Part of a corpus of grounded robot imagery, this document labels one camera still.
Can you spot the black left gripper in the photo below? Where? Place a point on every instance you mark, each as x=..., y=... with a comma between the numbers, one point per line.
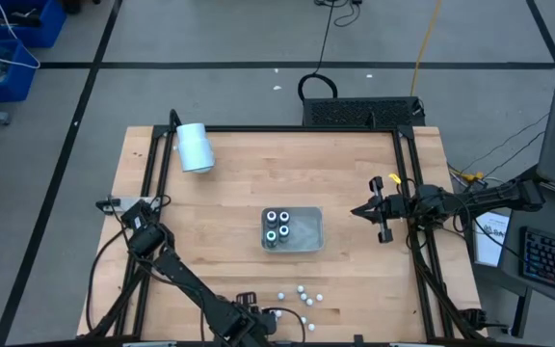
x=244, y=323

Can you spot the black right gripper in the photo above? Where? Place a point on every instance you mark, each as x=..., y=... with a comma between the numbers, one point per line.
x=393, y=207

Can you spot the grey plastic bin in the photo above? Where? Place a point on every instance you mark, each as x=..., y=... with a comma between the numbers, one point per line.
x=306, y=231

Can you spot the large black food coloring bottle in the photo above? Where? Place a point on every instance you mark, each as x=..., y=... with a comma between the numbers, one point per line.
x=284, y=216

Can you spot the large blue food coloring bottle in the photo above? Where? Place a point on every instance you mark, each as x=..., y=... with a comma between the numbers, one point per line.
x=283, y=231

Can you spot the large green food coloring bottle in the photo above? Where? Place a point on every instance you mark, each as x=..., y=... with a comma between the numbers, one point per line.
x=271, y=236

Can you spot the large purple food coloring bottle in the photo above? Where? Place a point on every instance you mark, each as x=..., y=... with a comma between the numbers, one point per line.
x=271, y=216

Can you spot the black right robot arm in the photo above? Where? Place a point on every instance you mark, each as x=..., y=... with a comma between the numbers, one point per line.
x=489, y=197

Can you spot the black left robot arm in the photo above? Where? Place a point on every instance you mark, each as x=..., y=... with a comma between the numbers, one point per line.
x=186, y=278

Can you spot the black perforated computer case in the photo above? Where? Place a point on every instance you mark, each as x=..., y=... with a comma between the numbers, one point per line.
x=354, y=112

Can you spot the white printed paper sheet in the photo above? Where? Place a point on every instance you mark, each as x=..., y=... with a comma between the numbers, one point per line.
x=490, y=238

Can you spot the grey desk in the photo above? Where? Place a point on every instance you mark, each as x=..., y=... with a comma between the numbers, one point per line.
x=516, y=270

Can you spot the black backlit keyboard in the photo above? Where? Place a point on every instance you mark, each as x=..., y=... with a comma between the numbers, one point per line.
x=554, y=260

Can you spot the black metal table frame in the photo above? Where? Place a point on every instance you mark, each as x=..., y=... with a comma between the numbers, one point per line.
x=282, y=128

